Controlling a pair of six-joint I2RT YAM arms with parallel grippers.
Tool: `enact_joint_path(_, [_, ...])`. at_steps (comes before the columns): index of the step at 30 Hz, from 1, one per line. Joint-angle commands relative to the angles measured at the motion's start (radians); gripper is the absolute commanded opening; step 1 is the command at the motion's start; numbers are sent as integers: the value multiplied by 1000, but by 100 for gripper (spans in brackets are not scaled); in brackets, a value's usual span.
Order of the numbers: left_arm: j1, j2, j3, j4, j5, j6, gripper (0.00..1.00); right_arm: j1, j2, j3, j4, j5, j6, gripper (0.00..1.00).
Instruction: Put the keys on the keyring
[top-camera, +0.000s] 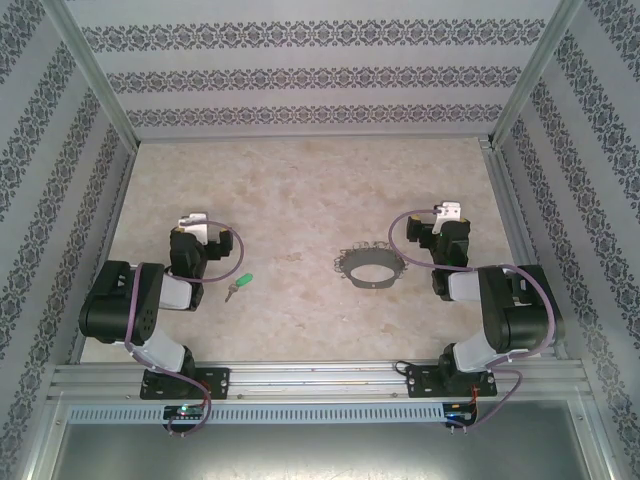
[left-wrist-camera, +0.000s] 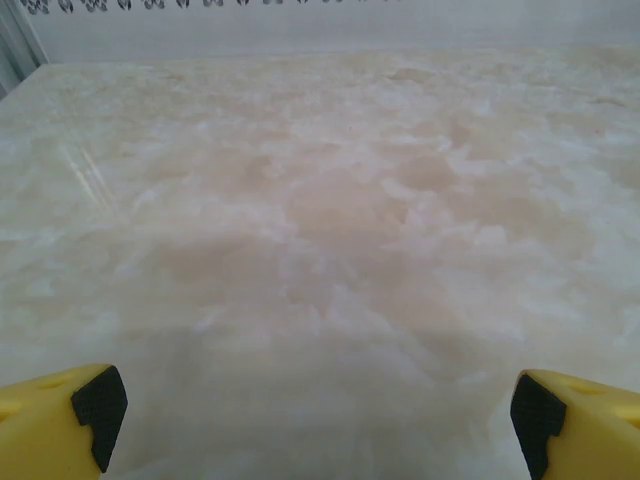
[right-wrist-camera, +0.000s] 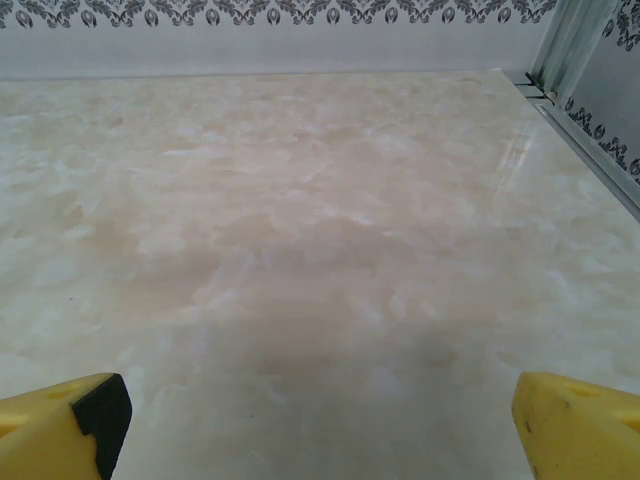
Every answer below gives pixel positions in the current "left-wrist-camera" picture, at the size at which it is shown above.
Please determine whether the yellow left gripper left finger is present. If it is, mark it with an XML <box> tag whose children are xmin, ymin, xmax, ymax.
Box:
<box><xmin>0</xmin><ymin>363</ymin><xmax>129</xmax><ymax>480</ymax></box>

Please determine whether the aluminium frame post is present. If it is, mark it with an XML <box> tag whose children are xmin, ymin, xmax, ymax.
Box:
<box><xmin>0</xmin><ymin>0</ymin><xmax>50</xmax><ymax>99</ymax></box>

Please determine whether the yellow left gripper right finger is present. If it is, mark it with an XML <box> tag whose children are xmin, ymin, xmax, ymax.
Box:
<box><xmin>509</xmin><ymin>368</ymin><xmax>640</xmax><ymax>480</ymax></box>

